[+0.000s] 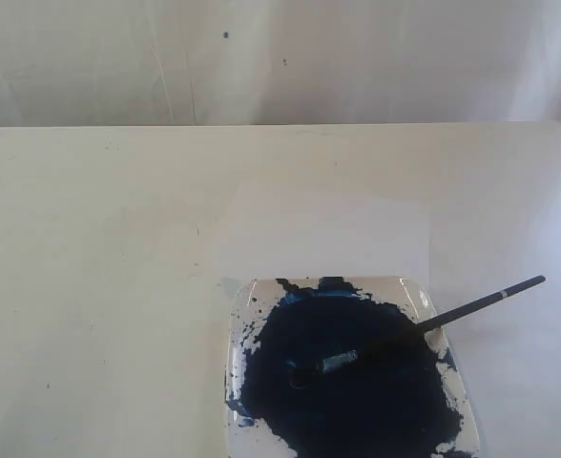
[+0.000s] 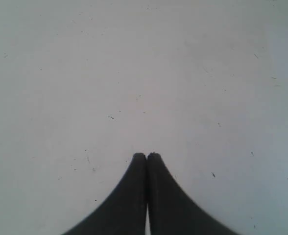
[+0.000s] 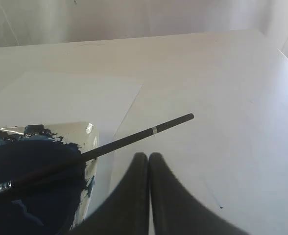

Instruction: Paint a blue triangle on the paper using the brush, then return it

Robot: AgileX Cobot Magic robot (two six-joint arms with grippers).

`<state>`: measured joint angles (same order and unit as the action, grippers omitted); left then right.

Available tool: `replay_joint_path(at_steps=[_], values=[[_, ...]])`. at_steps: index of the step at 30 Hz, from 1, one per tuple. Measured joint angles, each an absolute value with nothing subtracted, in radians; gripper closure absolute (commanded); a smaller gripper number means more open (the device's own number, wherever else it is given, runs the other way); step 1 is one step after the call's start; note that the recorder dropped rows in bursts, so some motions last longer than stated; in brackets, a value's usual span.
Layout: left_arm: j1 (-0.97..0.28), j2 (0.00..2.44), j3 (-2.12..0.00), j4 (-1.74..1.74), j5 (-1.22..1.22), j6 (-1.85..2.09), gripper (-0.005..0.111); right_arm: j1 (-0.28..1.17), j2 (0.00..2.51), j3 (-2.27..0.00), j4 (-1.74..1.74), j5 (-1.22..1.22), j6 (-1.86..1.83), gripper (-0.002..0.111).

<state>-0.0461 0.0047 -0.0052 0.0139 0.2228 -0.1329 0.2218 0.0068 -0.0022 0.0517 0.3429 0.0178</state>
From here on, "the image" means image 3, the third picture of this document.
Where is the black paintbrush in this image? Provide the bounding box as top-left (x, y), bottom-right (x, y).
top-left (8, 113), bottom-right (194, 188)

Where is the white paper sheet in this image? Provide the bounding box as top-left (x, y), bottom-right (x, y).
top-left (0, 72), bottom-right (142, 144)

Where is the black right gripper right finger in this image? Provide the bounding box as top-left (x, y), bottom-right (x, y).
top-left (148, 152), bottom-right (247, 235)

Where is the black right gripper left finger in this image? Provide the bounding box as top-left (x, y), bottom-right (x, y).
top-left (70, 152), bottom-right (149, 235)

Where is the white plate with blue paint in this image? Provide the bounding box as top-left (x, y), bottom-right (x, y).
top-left (0, 122), bottom-right (99, 235)

